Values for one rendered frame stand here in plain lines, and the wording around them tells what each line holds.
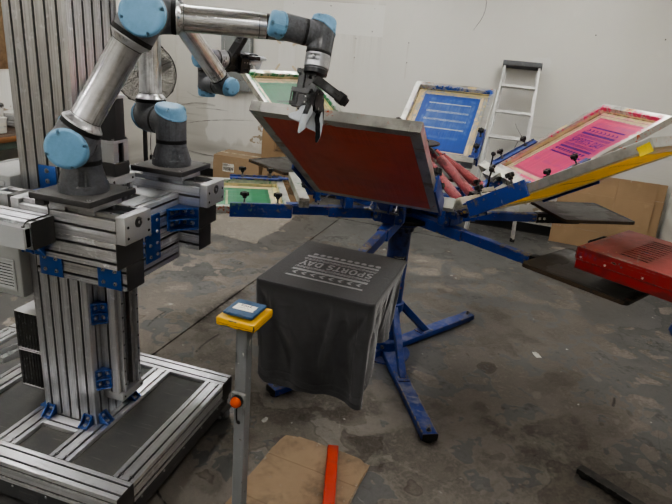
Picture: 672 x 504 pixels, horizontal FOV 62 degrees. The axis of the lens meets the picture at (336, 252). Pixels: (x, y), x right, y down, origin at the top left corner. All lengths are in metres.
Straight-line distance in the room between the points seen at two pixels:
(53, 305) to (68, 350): 0.19
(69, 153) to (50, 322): 0.92
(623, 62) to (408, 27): 2.16
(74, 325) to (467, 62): 4.98
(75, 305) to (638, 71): 5.43
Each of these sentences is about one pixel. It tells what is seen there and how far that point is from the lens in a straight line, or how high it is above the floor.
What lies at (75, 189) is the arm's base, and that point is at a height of 1.28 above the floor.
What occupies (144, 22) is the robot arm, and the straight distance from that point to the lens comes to 1.65.
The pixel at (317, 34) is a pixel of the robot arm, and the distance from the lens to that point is 1.70.
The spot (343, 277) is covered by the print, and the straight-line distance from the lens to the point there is 2.07.
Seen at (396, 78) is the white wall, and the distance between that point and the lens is 6.49.
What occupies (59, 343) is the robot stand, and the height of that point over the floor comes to 0.57.
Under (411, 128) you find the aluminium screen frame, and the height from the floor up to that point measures 1.54.
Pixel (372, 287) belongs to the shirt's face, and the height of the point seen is 0.95.
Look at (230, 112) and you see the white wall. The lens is 7.32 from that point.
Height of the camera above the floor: 1.75
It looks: 20 degrees down
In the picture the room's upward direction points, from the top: 5 degrees clockwise
